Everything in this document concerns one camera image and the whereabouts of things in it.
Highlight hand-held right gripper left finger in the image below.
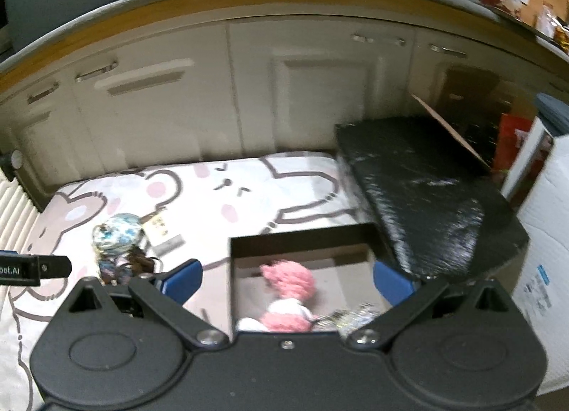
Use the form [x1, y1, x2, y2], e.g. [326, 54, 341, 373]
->
[58, 259, 228, 352]

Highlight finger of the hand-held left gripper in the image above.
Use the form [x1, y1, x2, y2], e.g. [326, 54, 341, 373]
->
[39, 255, 73, 281]

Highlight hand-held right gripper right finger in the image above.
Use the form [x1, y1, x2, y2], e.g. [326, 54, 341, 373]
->
[346, 261, 516, 351]

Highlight blue floral satin pouch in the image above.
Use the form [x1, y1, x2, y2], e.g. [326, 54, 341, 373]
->
[92, 213, 145, 256]

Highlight dark cardboard box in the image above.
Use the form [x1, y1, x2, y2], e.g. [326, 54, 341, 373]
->
[229, 222, 394, 334]

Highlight silver crinkly packet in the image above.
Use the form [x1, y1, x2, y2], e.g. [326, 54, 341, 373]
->
[318, 302, 381, 336]

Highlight white ribbed panel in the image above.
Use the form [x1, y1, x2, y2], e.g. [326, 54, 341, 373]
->
[0, 166, 41, 256]

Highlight small blue floral pouch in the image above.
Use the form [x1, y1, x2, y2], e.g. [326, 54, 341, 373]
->
[98, 255, 129, 286]

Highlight yellowish card tag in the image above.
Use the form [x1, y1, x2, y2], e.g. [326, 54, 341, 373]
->
[142, 213, 185, 256]

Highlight black plastic-wrapped box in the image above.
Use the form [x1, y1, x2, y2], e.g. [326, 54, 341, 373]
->
[334, 115, 530, 281]

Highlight pink plush toy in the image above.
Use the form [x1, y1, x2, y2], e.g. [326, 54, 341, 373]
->
[235, 262, 318, 334]

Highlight bear print blanket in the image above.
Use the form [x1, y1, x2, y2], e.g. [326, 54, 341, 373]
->
[0, 151, 378, 411]

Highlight brown cardboard flap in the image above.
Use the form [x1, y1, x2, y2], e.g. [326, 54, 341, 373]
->
[411, 93, 494, 174]

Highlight cream cabinet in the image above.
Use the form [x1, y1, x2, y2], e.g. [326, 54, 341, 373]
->
[0, 15, 569, 216]

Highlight red bag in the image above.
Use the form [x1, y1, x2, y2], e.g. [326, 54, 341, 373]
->
[493, 113, 534, 181]

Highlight colourful snack packets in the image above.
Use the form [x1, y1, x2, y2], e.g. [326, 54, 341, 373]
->
[533, 2, 569, 45]

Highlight brown knotted keychain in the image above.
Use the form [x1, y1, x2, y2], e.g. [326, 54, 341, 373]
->
[116, 246, 161, 278]

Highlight metal cabinet handle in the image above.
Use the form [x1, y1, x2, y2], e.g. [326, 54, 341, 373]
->
[429, 43, 467, 58]
[27, 82, 59, 104]
[75, 60, 118, 83]
[351, 34, 406, 46]

